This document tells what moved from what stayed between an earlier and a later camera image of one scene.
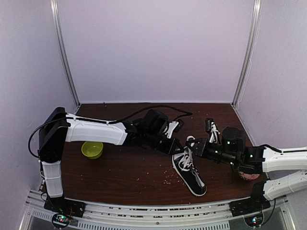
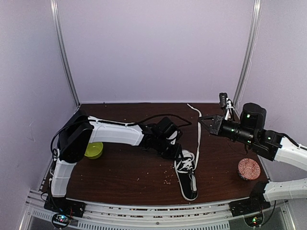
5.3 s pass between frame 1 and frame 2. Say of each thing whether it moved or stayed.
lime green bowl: stayed
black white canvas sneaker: moved
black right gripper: moved
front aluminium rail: stayed
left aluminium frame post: stayed
